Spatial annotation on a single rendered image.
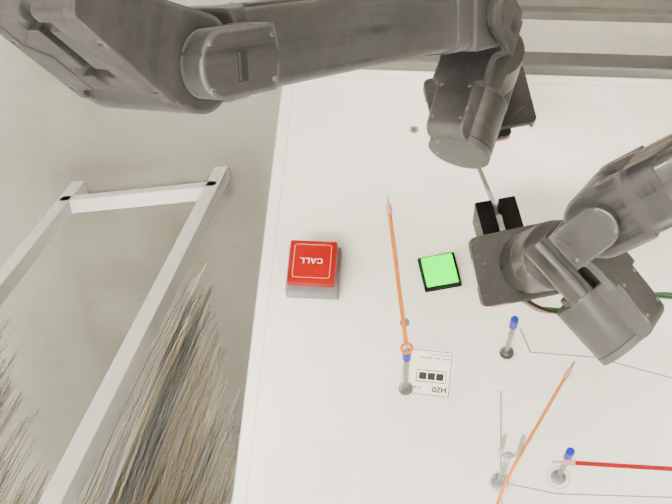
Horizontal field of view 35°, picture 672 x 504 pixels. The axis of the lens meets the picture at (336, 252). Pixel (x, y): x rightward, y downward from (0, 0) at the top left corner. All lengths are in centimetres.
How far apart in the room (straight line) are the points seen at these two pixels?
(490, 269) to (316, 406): 24
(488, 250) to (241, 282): 148
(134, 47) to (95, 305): 198
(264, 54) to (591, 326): 40
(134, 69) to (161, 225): 183
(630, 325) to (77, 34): 52
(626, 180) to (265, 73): 32
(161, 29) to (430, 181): 67
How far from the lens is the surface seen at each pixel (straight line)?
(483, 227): 109
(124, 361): 162
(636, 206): 84
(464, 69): 97
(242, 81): 63
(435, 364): 112
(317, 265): 113
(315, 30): 74
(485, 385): 112
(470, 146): 95
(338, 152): 125
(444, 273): 116
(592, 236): 86
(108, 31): 57
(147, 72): 59
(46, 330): 262
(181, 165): 234
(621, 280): 90
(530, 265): 90
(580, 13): 179
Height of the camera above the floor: 213
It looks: 64 degrees down
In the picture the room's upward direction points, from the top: 169 degrees counter-clockwise
